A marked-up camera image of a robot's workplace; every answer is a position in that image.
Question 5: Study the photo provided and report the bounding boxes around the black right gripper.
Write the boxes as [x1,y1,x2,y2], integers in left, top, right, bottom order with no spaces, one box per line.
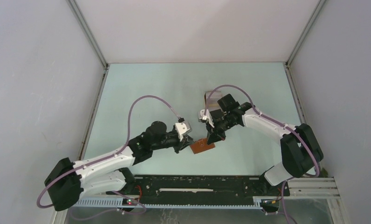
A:
[205,113,236,144]

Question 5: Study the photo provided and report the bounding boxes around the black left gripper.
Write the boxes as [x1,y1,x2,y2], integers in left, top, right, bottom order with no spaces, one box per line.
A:
[151,130,194,154]

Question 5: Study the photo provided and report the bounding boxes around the brown leather card holder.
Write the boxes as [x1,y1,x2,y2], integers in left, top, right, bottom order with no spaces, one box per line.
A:
[190,138,215,154]

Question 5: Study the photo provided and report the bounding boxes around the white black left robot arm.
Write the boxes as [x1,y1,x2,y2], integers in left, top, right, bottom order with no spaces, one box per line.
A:
[44,119,193,211]

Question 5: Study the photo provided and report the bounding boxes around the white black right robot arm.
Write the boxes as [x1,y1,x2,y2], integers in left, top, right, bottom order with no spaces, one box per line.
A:
[199,94,324,195]

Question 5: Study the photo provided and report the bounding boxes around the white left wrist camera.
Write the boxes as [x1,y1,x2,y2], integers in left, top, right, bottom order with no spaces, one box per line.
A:
[174,121,192,142]

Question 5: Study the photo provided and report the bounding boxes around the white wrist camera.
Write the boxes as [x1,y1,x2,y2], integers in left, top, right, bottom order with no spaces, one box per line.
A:
[174,121,192,142]
[198,109,214,128]

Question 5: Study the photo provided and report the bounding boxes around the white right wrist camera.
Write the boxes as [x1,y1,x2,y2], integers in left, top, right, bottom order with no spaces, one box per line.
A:
[198,109,214,128]

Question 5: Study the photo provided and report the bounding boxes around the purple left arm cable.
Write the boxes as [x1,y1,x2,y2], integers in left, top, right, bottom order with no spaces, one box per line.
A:
[37,95,185,208]

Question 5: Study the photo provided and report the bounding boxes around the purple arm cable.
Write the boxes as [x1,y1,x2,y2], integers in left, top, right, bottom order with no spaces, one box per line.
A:
[203,84,321,178]
[37,95,185,208]

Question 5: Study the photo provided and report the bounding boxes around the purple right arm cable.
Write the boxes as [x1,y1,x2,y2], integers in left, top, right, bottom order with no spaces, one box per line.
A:
[203,84,321,178]

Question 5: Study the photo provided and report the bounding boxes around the aluminium frame rail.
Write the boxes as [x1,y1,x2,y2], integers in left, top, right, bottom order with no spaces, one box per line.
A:
[74,177,339,210]

